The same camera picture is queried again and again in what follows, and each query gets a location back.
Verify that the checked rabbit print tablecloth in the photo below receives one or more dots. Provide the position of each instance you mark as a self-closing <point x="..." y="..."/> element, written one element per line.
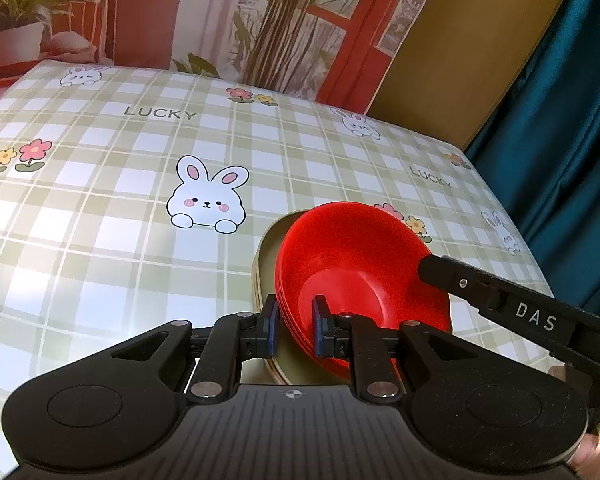
<point x="105" y="240"/>

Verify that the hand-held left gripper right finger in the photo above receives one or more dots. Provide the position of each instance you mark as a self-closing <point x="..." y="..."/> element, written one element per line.
<point x="320" y="331"/>

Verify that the green plate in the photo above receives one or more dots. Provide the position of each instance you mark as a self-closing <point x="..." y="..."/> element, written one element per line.
<point x="276" y="245"/>

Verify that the printed backdrop cloth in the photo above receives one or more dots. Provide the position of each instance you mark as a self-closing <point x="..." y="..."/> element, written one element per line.
<point x="180" y="10"/>

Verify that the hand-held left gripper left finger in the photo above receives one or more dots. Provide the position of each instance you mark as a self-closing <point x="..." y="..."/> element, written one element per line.
<point x="273" y="327"/>

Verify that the teal curtain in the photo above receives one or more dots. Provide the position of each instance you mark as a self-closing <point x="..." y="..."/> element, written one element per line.
<point x="570" y="110"/>

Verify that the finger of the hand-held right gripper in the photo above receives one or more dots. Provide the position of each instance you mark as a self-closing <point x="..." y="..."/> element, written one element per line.
<point x="455" y="277"/>

